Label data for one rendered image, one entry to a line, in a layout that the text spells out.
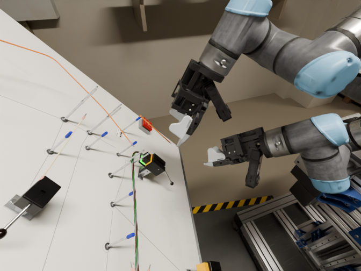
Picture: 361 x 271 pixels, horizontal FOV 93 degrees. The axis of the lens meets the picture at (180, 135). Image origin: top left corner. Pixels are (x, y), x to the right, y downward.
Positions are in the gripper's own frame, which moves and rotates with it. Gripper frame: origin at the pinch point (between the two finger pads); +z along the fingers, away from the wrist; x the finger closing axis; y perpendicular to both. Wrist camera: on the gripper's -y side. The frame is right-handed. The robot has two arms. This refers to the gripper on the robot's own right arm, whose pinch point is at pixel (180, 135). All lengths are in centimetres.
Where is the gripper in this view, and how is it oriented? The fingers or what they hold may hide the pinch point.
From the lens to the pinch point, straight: 50.5
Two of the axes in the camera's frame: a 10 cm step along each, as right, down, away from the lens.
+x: 0.4, 5.9, -8.0
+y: -8.9, -3.4, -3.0
